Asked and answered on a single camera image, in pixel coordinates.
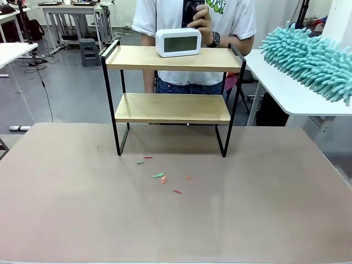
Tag white desk with red item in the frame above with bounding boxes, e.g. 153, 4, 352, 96
0, 0, 31, 43

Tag black stand pole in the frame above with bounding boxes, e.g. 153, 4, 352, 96
16, 0, 35, 46

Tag teal microfiber duster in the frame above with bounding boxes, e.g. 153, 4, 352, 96
259, 20, 352, 108

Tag grey metal frame desk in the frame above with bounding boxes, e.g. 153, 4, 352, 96
37, 1, 113, 53

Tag two-tier wooden shelf black frame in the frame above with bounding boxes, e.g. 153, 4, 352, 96
101, 39, 247, 158

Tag black tripod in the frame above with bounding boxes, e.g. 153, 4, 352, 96
296, 0, 313, 26

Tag black backpack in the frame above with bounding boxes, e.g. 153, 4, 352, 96
26, 18, 45, 42

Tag grey plastic step stool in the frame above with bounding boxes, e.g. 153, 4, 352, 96
79, 38, 101, 67

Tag person's left forearm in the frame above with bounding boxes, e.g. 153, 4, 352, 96
219, 34, 254, 57

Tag person's right forearm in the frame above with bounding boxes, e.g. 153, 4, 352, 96
141, 33, 160, 94

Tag blue jeans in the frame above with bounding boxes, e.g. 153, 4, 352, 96
155, 76, 228, 103

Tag white digital alarm clock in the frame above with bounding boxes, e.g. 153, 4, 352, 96
155, 27, 202, 58

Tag white t-shirt torso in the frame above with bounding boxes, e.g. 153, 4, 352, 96
131, 0, 258, 86

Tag white desk with pole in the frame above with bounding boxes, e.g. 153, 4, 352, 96
0, 42, 40, 95

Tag black smartphone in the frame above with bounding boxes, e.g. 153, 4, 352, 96
182, 0, 206, 29

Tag white side table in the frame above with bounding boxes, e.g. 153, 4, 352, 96
243, 48, 352, 127

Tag black floor cable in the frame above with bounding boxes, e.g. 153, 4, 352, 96
27, 52, 54, 123

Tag person's left hand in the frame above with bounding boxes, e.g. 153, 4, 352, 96
187, 3, 215, 42

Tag black smartwatch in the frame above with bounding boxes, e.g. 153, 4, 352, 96
206, 31, 222, 48

